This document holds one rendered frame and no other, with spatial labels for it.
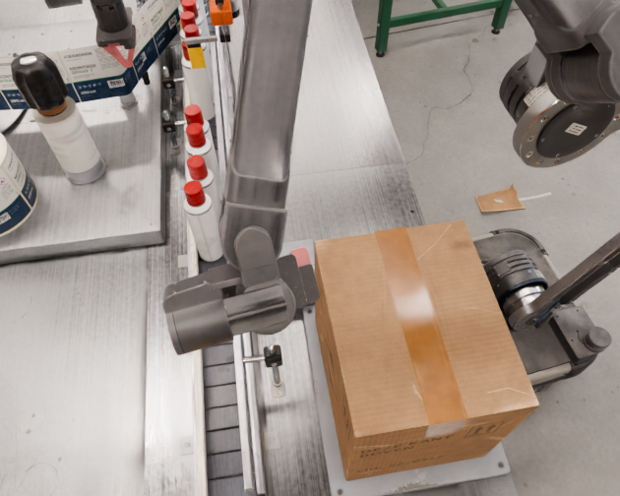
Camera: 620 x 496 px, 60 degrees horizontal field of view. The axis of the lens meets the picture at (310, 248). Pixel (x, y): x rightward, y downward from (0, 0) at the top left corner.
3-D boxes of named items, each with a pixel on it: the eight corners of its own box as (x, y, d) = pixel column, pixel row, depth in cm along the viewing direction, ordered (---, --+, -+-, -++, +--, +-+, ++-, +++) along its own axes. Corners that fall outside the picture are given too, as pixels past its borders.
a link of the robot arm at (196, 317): (269, 224, 49) (258, 207, 57) (141, 256, 47) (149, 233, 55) (295, 341, 52) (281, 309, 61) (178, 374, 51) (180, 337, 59)
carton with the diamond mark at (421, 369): (314, 319, 105) (313, 239, 83) (434, 300, 107) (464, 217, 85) (345, 482, 89) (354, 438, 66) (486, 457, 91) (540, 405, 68)
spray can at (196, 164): (201, 219, 115) (180, 152, 98) (224, 217, 116) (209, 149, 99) (202, 239, 113) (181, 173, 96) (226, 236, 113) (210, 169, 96)
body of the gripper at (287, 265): (211, 274, 64) (209, 282, 57) (292, 252, 66) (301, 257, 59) (224, 326, 65) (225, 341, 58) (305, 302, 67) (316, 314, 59)
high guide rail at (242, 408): (210, 43, 139) (209, 38, 137) (215, 43, 139) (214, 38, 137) (245, 491, 79) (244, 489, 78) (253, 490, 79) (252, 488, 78)
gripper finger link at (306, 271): (247, 256, 73) (251, 263, 64) (298, 242, 74) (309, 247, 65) (260, 303, 74) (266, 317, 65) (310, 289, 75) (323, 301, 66)
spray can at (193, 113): (198, 172, 123) (178, 101, 106) (220, 169, 123) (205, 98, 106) (198, 189, 120) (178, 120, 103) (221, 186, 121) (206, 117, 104)
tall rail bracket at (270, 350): (246, 379, 101) (234, 342, 87) (284, 373, 101) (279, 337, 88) (247, 396, 99) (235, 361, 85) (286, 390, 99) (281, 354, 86)
